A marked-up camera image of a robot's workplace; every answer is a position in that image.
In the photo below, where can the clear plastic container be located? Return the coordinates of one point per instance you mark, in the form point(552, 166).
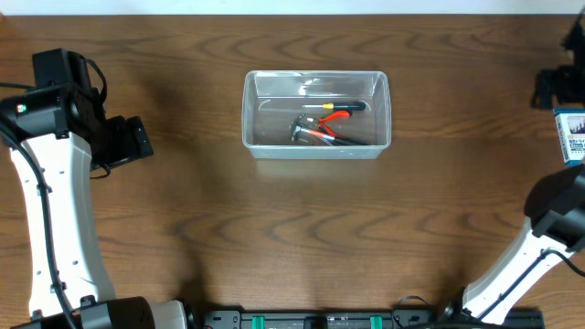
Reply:
point(273, 99)

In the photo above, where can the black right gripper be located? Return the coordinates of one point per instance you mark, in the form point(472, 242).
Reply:
point(557, 85)

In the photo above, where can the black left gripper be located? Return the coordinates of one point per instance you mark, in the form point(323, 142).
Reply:
point(130, 143)

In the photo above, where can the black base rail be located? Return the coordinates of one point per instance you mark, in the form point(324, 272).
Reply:
point(402, 318)

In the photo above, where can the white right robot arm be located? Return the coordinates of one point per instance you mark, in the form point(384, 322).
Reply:
point(552, 232)

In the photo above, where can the black yellow screwdriver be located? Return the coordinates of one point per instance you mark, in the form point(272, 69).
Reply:
point(340, 106)

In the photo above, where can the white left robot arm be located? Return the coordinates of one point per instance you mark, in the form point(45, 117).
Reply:
point(57, 134)

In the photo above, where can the small red black hammer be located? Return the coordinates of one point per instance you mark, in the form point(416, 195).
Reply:
point(339, 141)

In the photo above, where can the blue white small box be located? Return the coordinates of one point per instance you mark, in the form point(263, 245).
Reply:
point(570, 127)

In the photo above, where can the red handled pliers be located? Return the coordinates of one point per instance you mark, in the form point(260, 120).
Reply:
point(320, 124)

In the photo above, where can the silver offset wrench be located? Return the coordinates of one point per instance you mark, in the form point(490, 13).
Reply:
point(298, 129)

